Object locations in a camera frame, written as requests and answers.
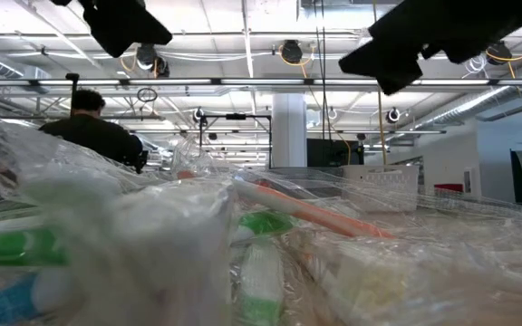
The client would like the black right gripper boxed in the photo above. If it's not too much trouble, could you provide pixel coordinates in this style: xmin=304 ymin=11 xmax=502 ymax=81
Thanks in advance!
xmin=337 ymin=0 xmax=522 ymax=96

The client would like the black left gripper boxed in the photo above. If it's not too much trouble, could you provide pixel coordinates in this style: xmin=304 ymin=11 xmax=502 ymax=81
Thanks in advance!
xmin=82 ymin=0 xmax=174 ymax=59

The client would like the person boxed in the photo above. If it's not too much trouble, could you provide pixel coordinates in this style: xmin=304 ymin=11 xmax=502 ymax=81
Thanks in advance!
xmin=38 ymin=88 xmax=144 ymax=167

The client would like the long ceiling light strip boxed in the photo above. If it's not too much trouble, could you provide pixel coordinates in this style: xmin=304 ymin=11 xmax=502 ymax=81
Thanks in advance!
xmin=0 ymin=76 xmax=522 ymax=88

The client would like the red box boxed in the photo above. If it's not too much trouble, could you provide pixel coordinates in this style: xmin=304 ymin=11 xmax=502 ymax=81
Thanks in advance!
xmin=433 ymin=182 xmax=465 ymax=195

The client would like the white perforated basket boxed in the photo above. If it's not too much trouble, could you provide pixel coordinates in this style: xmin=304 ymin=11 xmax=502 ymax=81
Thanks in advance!
xmin=341 ymin=163 xmax=421 ymax=214

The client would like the black cabinet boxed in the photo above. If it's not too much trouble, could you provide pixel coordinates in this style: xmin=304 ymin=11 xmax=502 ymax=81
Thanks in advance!
xmin=306 ymin=138 xmax=365 ymax=168

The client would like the white square column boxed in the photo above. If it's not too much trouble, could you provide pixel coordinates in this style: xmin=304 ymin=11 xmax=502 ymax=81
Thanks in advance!
xmin=272 ymin=92 xmax=308 ymax=168

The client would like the black ceiling cable reel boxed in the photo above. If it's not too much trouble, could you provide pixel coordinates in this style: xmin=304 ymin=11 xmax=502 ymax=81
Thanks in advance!
xmin=134 ymin=43 xmax=171 ymax=79
xmin=280 ymin=39 xmax=305 ymax=65
xmin=486 ymin=41 xmax=514 ymax=66

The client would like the black background frame stand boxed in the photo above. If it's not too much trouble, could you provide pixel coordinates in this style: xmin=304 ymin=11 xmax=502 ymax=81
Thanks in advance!
xmin=198 ymin=112 xmax=274 ymax=169

